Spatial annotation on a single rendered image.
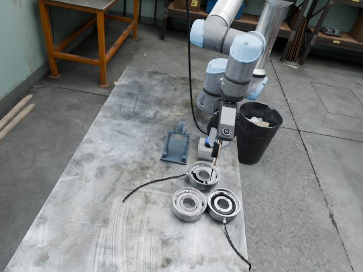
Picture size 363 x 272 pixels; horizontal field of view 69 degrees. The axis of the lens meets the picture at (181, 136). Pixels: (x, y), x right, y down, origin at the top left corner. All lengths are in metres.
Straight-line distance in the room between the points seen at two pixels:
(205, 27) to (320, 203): 1.76
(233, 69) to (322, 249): 1.55
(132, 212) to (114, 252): 0.13
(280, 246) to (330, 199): 0.67
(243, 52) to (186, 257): 0.55
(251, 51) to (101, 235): 0.62
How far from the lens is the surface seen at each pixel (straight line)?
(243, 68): 0.71
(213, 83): 1.20
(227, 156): 1.06
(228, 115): 0.76
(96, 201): 0.86
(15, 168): 2.16
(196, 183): 0.89
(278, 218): 2.02
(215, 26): 0.83
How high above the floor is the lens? 1.50
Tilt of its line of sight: 40 degrees down
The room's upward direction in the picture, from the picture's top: 11 degrees clockwise
